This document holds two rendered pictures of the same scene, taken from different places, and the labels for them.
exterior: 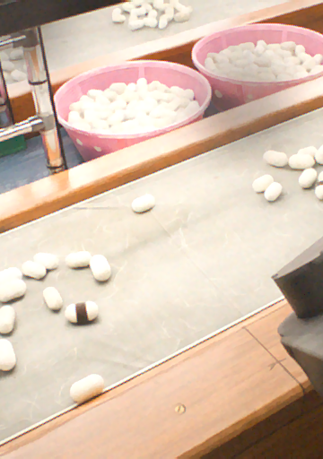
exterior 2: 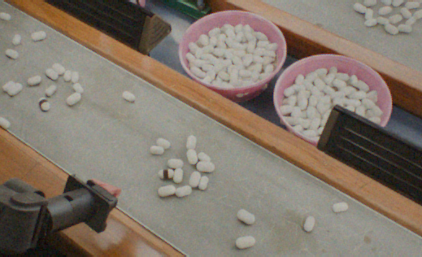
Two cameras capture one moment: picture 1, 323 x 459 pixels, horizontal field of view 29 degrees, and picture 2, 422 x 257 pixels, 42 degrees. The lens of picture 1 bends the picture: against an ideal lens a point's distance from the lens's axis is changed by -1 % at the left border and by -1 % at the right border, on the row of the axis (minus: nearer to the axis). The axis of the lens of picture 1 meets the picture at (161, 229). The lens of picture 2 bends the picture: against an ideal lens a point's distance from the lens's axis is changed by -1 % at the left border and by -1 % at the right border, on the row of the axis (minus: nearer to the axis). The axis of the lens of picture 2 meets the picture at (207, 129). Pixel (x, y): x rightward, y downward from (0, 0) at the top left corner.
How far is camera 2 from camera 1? 1.13 m
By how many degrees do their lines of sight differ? 47
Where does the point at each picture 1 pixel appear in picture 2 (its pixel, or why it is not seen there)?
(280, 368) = not seen: hidden behind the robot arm
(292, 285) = not seen: outside the picture
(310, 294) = not seen: outside the picture
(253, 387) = (4, 175)
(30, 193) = (116, 48)
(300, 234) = (125, 172)
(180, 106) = (250, 77)
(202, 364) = (14, 154)
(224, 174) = (172, 124)
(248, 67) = (319, 97)
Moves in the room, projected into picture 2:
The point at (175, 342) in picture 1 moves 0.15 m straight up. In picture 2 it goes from (37, 143) to (16, 102)
